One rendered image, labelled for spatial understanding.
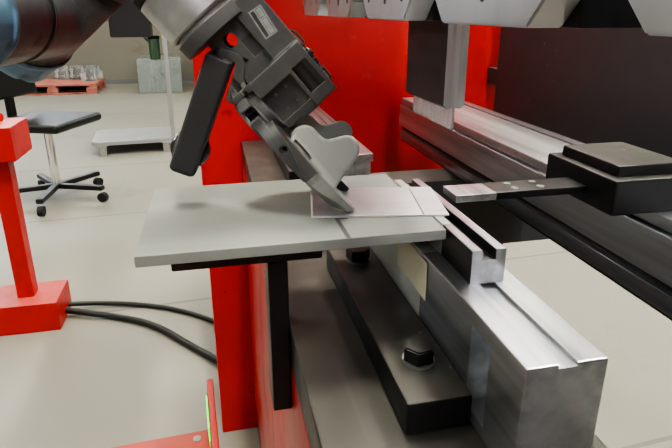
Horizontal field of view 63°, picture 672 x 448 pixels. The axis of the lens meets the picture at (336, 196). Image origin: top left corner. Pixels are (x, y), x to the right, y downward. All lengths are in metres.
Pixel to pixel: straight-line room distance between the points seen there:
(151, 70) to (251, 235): 8.29
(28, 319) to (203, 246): 2.02
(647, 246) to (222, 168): 1.02
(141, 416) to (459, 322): 1.54
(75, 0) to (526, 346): 0.43
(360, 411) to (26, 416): 1.66
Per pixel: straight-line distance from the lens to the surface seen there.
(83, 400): 2.05
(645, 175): 0.65
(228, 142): 1.40
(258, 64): 0.51
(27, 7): 0.44
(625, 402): 2.09
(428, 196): 0.58
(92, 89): 9.00
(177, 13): 0.50
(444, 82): 0.51
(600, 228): 0.72
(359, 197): 0.57
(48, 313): 2.43
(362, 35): 1.41
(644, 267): 0.68
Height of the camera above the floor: 1.18
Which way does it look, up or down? 19 degrees down
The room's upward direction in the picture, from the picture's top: straight up
